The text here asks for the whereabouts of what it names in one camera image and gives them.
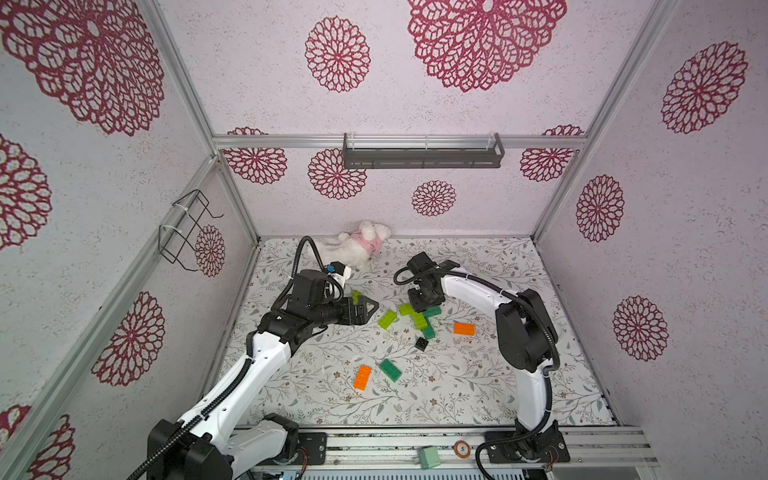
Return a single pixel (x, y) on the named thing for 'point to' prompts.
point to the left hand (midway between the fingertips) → (364, 307)
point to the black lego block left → (421, 344)
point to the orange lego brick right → (464, 329)
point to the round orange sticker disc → (462, 449)
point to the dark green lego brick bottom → (390, 370)
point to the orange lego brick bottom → (362, 377)
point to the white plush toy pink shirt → (356, 248)
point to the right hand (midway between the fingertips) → (417, 299)
